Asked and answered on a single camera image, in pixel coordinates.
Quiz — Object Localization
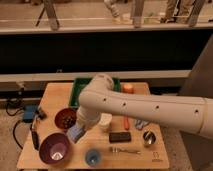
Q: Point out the blue grey toy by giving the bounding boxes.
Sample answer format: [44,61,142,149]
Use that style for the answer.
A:
[135,120,149,130]

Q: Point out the orange carrot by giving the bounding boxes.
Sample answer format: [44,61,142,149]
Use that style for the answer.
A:
[124,116,130,130]

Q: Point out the white cup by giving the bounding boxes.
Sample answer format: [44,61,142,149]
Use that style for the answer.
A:
[98,113,112,131]

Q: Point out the orange fruit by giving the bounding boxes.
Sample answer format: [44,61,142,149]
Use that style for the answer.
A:
[123,83,134,94]

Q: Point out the blue sponge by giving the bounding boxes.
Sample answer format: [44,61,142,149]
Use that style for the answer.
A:
[67,125,85,143]

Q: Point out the blue cup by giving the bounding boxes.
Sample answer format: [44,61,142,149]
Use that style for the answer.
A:
[85,149,101,167]

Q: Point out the green tray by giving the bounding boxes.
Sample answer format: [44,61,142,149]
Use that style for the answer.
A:
[69,77,121,110]

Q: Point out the dark red bowl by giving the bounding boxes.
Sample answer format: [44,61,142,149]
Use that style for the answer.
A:
[54,108,76,130]

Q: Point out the purple bowl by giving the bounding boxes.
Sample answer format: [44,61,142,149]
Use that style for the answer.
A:
[39,133,70,165]

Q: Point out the small metal cup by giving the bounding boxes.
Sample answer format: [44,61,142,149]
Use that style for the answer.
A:
[143,131,156,147]

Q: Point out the blue box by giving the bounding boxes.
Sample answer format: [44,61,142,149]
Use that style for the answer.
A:
[22,105,37,123]

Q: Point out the black cable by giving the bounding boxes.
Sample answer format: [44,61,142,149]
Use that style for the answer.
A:
[5,89,25,150]

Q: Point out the wooden table board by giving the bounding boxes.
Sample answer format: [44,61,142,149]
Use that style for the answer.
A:
[17,83,169,169]

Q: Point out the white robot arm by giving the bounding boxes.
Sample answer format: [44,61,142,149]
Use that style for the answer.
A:
[77,74,213,140]

